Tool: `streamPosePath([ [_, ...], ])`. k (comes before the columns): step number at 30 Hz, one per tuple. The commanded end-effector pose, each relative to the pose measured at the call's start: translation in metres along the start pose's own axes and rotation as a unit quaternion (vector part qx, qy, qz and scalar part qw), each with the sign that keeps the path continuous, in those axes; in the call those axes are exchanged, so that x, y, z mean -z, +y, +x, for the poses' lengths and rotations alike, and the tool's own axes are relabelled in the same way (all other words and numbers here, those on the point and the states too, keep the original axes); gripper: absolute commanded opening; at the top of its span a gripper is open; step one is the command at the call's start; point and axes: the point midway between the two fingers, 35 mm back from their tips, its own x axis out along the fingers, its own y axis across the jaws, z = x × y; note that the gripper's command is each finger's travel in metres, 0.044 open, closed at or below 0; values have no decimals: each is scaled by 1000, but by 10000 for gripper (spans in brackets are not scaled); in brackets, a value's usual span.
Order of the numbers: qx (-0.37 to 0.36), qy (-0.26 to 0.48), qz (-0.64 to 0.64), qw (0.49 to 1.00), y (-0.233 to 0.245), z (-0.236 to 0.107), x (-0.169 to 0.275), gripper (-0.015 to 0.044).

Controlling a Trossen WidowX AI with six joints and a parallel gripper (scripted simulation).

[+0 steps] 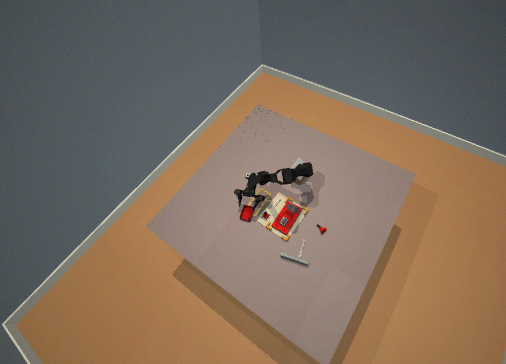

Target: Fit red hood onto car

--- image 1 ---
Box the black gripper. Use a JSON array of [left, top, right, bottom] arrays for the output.
[[234, 183, 265, 210]]

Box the dark grey rectangular bar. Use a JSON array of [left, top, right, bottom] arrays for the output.
[[280, 253, 309, 265]]

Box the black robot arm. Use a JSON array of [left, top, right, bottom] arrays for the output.
[[243, 162, 313, 197]]

